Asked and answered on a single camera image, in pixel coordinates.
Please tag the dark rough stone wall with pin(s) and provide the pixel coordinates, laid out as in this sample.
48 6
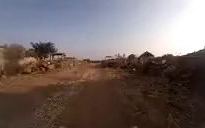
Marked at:
183 73

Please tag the thatched hut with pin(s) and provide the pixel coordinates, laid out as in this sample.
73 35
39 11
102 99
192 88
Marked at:
146 55

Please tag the dry brown bush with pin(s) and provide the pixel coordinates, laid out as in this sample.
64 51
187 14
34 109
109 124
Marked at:
12 58

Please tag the open shelter with flat roof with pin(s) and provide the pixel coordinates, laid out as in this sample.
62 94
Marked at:
58 55

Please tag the reddish brown dirt track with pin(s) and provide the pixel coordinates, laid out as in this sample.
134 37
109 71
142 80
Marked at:
93 103

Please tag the dark green tree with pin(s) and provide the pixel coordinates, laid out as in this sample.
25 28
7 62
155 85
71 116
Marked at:
43 49

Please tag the pile of pale rocks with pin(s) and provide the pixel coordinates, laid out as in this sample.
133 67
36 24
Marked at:
43 65

